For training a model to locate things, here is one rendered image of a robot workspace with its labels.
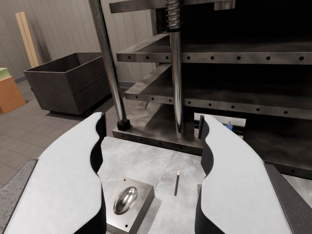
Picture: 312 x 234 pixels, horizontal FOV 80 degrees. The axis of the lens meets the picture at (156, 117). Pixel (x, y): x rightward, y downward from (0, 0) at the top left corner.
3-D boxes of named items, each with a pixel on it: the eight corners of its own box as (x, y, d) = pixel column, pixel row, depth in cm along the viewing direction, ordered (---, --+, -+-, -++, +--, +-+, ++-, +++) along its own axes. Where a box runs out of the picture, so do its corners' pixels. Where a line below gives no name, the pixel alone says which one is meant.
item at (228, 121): (241, 145, 105) (246, 119, 96) (194, 136, 116) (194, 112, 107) (245, 104, 143) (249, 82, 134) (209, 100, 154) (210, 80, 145)
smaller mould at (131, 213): (132, 243, 67) (128, 232, 63) (99, 227, 73) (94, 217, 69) (155, 196, 82) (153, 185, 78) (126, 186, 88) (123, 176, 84)
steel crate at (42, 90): (124, 91, 392) (115, 51, 349) (81, 123, 299) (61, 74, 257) (88, 88, 432) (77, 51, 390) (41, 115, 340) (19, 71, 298)
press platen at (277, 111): (341, 123, 81) (345, 113, 78) (125, 99, 125) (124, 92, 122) (307, 68, 136) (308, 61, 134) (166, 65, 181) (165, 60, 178)
